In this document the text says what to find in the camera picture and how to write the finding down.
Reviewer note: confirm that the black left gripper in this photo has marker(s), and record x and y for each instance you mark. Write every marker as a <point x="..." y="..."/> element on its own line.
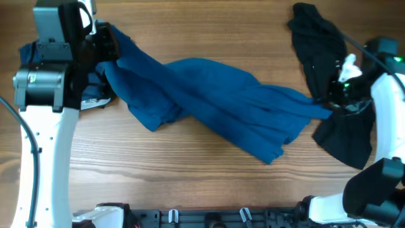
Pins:
<point x="105" y="40"/>

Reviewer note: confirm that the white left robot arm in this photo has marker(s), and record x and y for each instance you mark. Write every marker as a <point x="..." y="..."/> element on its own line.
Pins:
<point x="48" y="97"/>

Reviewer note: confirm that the folded dark blue shorts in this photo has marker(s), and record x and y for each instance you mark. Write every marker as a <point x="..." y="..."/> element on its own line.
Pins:
<point x="97" y="94"/>

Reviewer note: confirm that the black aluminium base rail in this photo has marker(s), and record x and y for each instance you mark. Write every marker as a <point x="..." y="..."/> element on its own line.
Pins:
<point x="265" y="218"/>

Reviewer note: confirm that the black garment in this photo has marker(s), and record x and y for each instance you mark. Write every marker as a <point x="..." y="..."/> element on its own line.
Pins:
<point x="321" y="49"/>

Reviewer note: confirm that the blue t-shirt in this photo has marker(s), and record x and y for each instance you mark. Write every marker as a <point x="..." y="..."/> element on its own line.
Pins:
<point x="258" y="118"/>

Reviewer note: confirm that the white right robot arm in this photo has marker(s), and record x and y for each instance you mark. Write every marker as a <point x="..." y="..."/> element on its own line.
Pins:
<point x="372" y="196"/>

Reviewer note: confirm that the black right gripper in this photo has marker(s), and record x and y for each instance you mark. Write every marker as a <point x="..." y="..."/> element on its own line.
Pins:
<point x="340" y="92"/>

